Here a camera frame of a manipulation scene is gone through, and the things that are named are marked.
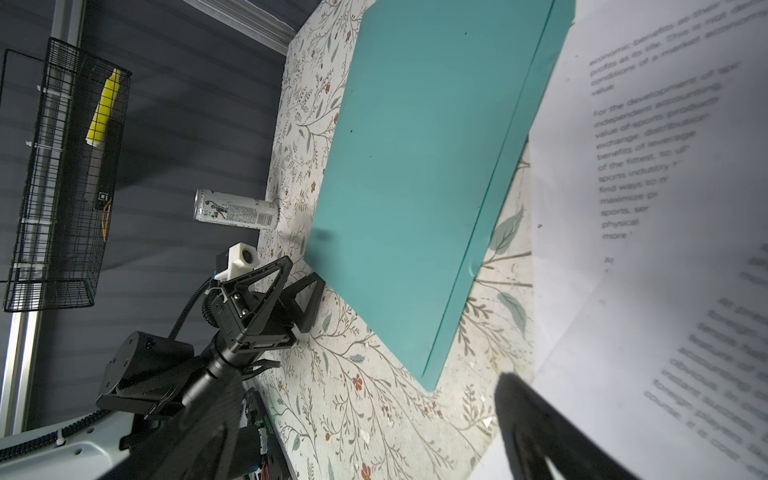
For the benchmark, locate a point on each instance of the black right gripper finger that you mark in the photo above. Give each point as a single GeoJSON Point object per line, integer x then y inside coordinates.
{"type": "Point", "coordinates": [538, 440]}

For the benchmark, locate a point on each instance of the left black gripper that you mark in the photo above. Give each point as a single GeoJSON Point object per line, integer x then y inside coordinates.
{"type": "Point", "coordinates": [254, 316]}

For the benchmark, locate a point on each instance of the XDOF header paper sheet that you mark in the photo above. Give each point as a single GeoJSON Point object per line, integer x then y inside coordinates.
{"type": "Point", "coordinates": [665, 369]}

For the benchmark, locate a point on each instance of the teal file folder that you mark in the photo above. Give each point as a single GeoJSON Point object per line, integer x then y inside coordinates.
{"type": "Point", "coordinates": [437, 107]}

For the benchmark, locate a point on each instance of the English text paper sheet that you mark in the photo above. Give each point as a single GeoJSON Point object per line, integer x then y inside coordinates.
{"type": "Point", "coordinates": [636, 86]}

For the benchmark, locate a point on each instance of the yellow marker pen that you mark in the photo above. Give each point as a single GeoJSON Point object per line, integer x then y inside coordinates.
{"type": "Point", "coordinates": [102, 114]}

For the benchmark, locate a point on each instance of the black wire basket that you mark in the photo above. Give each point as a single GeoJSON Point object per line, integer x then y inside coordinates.
{"type": "Point", "coordinates": [68, 198]}

